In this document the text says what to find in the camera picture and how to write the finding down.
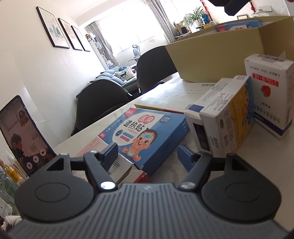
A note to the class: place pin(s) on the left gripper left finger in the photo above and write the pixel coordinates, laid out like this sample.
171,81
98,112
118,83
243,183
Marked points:
97,166

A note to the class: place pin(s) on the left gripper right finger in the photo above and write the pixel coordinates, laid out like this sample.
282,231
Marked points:
197,167

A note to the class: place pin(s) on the white red Hynaut box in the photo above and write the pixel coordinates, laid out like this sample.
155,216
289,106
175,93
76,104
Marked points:
119,168

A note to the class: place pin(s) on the blue fever patch box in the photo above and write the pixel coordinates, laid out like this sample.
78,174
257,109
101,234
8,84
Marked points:
237,25
146,137

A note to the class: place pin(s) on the small white blue medicine box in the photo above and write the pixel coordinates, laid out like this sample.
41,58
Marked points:
202,127

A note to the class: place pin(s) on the white yellow medicine box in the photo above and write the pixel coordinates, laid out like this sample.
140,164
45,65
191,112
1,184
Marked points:
233,111

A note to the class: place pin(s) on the black chair near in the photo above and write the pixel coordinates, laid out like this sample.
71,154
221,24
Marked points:
97,100

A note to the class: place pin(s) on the black chair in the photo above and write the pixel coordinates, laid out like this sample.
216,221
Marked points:
97,100
152,67

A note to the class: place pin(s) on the black smartphone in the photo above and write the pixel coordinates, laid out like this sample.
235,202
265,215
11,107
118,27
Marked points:
24,139

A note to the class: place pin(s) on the large white flat box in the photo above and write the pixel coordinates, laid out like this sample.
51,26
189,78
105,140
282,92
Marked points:
173,96

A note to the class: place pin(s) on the grey sofa with cushions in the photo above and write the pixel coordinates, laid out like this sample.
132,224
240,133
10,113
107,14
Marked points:
126,77

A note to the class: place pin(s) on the black chair far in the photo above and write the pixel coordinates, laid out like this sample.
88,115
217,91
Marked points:
152,67

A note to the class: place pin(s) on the cardboard storage box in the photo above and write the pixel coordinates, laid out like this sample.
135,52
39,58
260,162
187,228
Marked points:
209,55

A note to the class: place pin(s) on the white strawberry medicine box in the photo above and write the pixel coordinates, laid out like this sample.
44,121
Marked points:
272,83

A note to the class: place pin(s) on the framed picture left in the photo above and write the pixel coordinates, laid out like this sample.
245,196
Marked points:
52,29

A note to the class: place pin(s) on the framed picture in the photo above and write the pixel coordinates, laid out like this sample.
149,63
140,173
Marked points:
74,42
82,39
52,29

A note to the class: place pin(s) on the framed picture right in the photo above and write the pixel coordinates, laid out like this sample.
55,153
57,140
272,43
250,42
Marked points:
82,39

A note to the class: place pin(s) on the framed picture middle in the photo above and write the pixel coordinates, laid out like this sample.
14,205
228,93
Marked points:
74,42

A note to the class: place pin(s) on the potted green plant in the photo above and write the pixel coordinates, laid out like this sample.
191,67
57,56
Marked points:
195,17

